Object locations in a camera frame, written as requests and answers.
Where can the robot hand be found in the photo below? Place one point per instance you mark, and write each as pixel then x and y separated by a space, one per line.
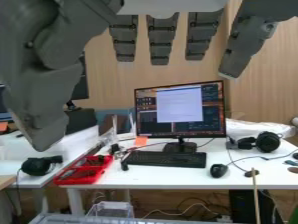
pixel 41 66

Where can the black computer mouse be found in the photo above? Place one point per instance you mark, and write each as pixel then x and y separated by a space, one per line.
pixel 219 170

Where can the red tray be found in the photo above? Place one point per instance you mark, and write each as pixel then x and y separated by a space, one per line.
pixel 78 176
pixel 95 160

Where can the white desk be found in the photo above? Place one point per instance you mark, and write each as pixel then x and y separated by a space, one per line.
pixel 27 146
pixel 178 176

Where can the clear box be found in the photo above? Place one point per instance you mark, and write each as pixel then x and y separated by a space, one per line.
pixel 134 220

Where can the thin stick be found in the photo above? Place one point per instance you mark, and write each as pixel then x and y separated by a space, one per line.
pixel 256 196

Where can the black computer monitor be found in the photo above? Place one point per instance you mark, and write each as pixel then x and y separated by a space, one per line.
pixel 180 110

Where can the black headphones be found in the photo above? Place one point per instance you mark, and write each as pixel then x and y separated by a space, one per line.
pixel 38 165
pixel 267 141

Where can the black computer tower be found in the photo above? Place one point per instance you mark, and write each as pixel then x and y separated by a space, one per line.
pixel 249 206

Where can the wooden desk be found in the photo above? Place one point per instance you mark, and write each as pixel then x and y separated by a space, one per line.
pixel 6 181

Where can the black keyboard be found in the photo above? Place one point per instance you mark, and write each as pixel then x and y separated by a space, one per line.
pixel 167 159

